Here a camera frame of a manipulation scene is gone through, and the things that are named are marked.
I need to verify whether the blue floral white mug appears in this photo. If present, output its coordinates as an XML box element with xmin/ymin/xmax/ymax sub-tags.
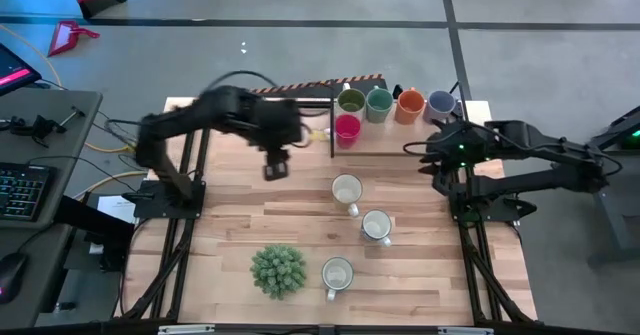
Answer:
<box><xmin>360</xmin><ymin>208</ymin><xmax>394</xmax><ymax>248</ymax></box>
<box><xmin>321</xmin><ymin>256</ymin><xmax>355</xmax><ymax>302</ymax></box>

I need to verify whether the silver metal bracket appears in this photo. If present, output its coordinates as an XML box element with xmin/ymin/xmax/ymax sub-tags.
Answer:
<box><xmin>157</xmin><ymin>324</ymin><xmax>216</xmax><ymax>335</ymax></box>
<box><xmin>437</xmin><ymin>326</ymin><xmax>496</xmax><ymax>335</ymax></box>

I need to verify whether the white paper sheet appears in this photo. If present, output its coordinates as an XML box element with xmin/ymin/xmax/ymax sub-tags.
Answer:
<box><xmin>97</xmin><ymin>194</ymin><xmax>139</xmax><ymax>225</ymax></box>

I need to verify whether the grey desk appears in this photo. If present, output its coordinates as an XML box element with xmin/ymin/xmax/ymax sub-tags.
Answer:
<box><xmin>0</xmin><ymin>88</ymin><xmax>104</xmax><ymax>331</ymax></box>

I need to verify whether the red mug white handle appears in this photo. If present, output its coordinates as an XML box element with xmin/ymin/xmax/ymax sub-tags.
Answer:
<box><xmin>322</xmin><ymin>113</ymin><xmax>362</xmax><ymax>150</ymax></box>

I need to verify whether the dark metal stand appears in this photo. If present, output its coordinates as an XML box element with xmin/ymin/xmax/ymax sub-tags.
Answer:
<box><xmin>549</xmin><ymin>105</ymin><xmax>640</xmax><ymax>269</ymax></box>

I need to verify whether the white mug olive interior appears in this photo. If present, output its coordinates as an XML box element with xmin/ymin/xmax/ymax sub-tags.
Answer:
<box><xmin>335</xmin><ymin>82</ymin><xmax>369</xmax><ymax>123</ymax></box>

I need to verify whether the succulent plant in patterned pot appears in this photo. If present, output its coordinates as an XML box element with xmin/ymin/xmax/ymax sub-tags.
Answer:
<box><xmin>249</xmin><ymin>243</ymin><xmax>309</xmax><ymax>301</ymax></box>

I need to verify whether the orange mug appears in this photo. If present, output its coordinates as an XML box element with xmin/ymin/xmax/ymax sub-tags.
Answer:
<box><xmin>394</xmin><ymin>87</ymin><xmax>426</xmax><ymax>126</ymax></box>

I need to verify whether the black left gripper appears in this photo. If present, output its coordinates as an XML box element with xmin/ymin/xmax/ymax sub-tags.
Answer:
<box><xmin>254</xmin><ymin>99</ymin><xmax>306</xmax><ymax>164</ymax></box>

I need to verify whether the dark monitor pink stripe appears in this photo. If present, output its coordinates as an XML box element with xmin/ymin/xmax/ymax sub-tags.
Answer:
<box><xmin>0</xmin><ymin>42</ymin><xmax>43</xmax><ymax>97</ymax></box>

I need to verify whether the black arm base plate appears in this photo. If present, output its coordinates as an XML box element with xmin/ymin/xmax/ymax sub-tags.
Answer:
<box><xmin>122</xmin><ymin>177</ymin><xmax>207</xmax><ymax>220</ymax></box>
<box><xmin>447</xmin><ymin>182</ymin><xmax>539</xmax><ymax>225</ymax></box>

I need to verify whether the red dustpan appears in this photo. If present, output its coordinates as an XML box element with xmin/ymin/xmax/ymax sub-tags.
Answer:
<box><xmin>47</xmin><ymin>20</ymin><xmax>101</xmax><ymax>58</ymax></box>

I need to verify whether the black backlit keyboard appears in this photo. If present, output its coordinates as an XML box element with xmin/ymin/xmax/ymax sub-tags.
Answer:
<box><xmin>0</xmin><ymin>162</ymin><xmax>56</xmax><ymax>223</ymax></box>

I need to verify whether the black aluminium table frame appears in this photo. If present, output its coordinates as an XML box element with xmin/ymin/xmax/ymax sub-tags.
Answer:
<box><xmin>117</xmin><ymin>87</ymin><xmax>539</xmax><ymax>335</ymax></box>

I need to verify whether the black computer mouse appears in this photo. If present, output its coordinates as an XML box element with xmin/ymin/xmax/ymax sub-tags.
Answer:
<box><xmin>0</xmin><ymin>252</ymin><xmax>30</xmax><ymax>305</ymax></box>

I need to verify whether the wooden shelf riser black frame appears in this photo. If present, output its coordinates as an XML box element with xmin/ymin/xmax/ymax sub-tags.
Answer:
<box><xmin>327</xmin><ymin>78</ymin><xmax>474</xmax><ymax>159</ymax></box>

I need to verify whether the yellow cable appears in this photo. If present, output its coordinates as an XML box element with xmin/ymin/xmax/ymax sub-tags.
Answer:
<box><xmin>0</xmin><ymin>23</ymin><xmax>151</xmax><ymax>201</ymax></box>

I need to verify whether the teal green mug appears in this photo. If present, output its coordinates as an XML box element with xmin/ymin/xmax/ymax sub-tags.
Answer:
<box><xmin>365</xmin><ymin>85</ymin><xmax>396</xmax><ymax>125</ymax></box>

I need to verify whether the black desk clamp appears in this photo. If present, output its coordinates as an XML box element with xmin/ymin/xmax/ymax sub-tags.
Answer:
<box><xmin>0</xmin><ymin>105</ymin><xmax>86</xmax><ymax>149</ymax></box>

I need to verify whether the grey-blue mug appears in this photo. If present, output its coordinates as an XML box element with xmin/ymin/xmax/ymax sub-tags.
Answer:
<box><xmin>423</xmin><ymin>89</ymin><xmax>457</xmax><ymax>124</ymax></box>

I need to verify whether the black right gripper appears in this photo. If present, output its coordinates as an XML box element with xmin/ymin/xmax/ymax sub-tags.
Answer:
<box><xmin>418</xmin><ymin>121</ymin><xmax>489</xmax><ymax>177</ymax></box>

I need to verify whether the yellow mug white interior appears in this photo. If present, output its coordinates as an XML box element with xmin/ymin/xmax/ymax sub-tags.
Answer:
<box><xmin>330</xmin><ymin>172</ymin><xmax>364</xmax><ymax>218</ymax></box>

